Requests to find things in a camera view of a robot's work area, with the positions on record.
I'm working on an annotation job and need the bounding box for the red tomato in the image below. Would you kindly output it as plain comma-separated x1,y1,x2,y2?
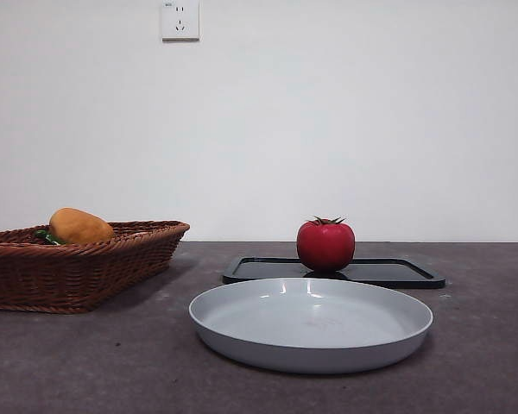
296,216,356,273

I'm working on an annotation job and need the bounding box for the pale grey round plate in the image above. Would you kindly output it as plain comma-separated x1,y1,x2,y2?
188,277,434,374

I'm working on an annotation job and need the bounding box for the black rectangular tray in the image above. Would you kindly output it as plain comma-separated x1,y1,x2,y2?
222,255,446,290

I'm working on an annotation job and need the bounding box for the orange yellow vegetable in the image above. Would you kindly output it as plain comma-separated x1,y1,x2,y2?
48,207,116,245

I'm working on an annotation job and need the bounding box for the brown wicker basket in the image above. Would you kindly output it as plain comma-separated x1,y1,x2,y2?
0,220,191,315

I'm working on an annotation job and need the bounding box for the green leafy vegetable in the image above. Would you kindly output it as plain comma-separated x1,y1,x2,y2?
35,228,66,247

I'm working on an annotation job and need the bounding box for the white wall socket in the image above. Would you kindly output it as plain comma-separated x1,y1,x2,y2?
161,0,200,42

